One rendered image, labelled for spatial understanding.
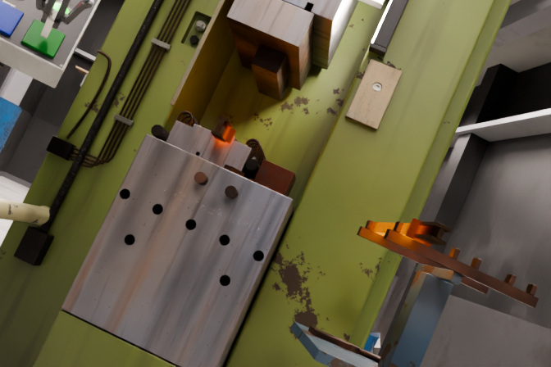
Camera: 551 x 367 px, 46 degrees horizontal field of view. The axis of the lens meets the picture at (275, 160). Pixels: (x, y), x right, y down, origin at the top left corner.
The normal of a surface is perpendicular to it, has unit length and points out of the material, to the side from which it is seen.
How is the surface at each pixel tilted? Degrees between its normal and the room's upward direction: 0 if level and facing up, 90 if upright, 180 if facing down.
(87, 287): 90
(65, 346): 90
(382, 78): 90
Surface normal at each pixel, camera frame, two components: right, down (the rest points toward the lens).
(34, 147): 0.18, -0.04
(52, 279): -0.04, -0.15
